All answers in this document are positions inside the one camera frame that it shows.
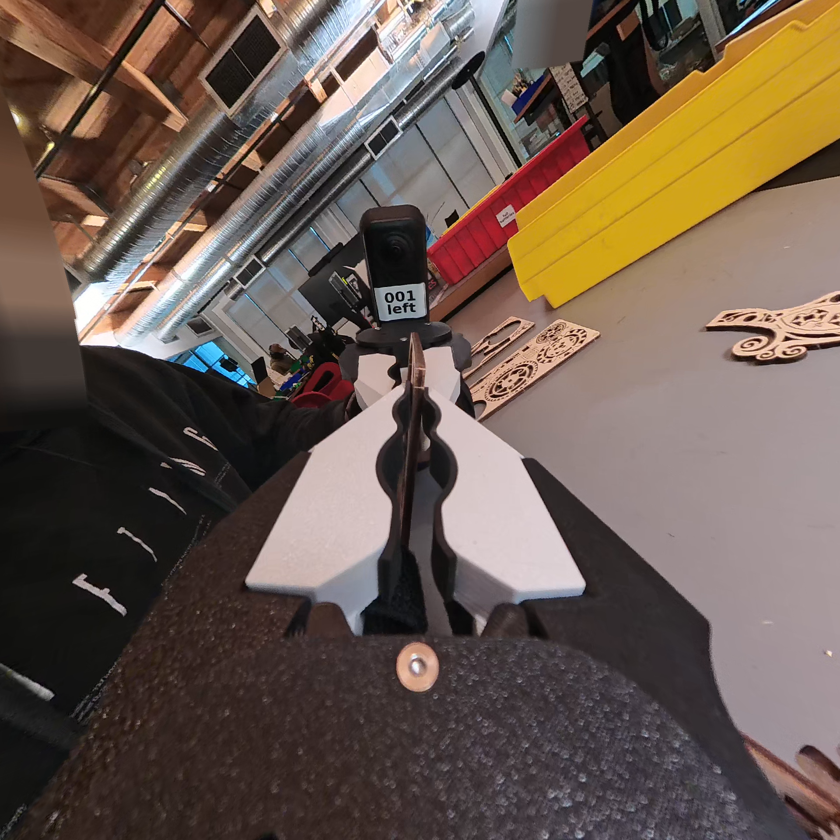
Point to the wooden gear and dial assembly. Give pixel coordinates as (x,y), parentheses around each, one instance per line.
(774,774)

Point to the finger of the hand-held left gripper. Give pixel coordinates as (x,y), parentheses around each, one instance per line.
(377,380)
(443,374)

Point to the wooden puzzle sheet with gears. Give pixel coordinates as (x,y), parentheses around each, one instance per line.
(558,354)

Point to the person's black hoodie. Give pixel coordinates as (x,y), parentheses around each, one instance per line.
(98,525)

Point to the slotted yellow plastic bin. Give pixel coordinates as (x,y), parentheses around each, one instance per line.
(656,197)

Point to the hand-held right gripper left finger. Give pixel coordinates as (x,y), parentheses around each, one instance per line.
(321,525)

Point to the ornate wooden leaf piece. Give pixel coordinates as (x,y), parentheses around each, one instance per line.
(728,321)

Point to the ceiling vent grille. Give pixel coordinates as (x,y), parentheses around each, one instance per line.
(243,59)

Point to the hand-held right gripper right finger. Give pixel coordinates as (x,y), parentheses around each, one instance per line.
(518,531)

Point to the red plastic bin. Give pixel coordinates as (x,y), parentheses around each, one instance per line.
(485,243)

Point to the black screen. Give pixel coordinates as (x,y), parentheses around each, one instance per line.
(328,282)

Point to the silver air duct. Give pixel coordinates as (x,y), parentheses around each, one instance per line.
(262,249)
(197,170)

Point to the red plastic container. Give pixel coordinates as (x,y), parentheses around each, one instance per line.
(321,387)

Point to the wooden puzzle frame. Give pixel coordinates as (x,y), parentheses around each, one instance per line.
(417,364)

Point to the wooden puzzle sheet with cutouts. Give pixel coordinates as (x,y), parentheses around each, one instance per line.
(518,325)

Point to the grey desk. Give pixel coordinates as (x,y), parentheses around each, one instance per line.
(656,492)

